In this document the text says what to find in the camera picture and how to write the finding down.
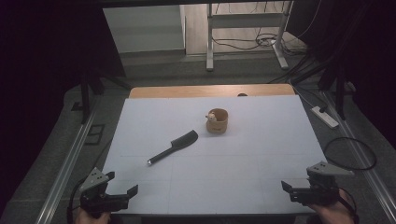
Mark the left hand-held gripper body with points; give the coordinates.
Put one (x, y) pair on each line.
(99, 200)

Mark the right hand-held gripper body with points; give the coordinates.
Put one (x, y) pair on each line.
(320, 191)

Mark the black comb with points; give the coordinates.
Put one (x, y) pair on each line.
(183, 141)

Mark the brown cup with animal figure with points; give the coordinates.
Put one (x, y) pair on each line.
(218, 126)

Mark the person's left hand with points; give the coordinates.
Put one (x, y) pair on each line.
(90, 218)

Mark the person's right hand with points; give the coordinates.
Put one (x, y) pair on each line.
(331, 214)

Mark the white table mat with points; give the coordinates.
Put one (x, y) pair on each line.
(249, 161)

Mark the white power strip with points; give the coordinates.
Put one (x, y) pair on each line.
(327, 118)

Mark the black stand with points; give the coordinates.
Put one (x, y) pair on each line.
(84, 99)
(341, 99)

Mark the black plug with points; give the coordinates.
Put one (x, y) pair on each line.
(323, 109)

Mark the dark curtain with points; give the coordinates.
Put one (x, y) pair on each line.
(37, 62)
(373, 46)

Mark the grey panel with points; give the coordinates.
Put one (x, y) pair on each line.
(143, 28)

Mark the white metal stand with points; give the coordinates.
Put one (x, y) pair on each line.
(210, 46)

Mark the aluminium rail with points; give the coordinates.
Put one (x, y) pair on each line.
(63, 177)
(370, 177)

